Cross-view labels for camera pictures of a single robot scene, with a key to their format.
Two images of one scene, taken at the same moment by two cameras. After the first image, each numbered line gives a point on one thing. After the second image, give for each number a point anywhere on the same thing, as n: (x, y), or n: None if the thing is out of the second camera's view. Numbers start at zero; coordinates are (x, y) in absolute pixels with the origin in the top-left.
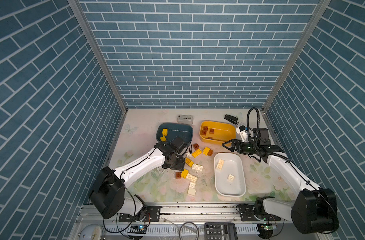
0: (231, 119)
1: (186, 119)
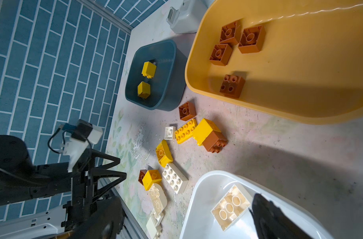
0: None
1: (187, 19)
